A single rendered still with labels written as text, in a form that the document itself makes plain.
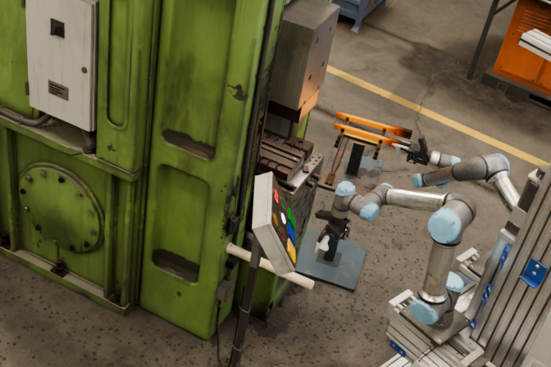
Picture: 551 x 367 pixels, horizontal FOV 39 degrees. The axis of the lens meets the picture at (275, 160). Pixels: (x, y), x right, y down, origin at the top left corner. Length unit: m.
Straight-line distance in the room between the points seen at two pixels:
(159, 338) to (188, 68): 1.51
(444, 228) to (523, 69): 4.19
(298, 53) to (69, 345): 1.89
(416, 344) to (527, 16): 3.92
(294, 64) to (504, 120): 3.55
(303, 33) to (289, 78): 0.23
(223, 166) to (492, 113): 3.65
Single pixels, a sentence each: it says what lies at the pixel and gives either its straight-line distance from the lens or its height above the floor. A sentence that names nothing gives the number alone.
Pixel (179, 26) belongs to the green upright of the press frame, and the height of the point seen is 1.68.
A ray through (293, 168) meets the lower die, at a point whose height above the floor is 0.98.
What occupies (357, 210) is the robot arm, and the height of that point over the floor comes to 1.24.
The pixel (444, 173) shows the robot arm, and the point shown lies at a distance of 3.91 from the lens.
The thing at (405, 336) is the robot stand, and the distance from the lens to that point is 3.49.
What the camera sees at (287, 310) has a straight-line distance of 4.35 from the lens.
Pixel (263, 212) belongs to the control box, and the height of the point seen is 1.19.
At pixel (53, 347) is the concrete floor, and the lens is 4.10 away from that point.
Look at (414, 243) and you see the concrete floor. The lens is 5.01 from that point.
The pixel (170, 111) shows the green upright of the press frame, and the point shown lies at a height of 1.26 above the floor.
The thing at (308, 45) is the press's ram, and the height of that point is 1.69.
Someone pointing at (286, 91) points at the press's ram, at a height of 1.44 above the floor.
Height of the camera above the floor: 3.16
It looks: 36 degrees down
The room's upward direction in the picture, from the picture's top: 11 degrees clockwise
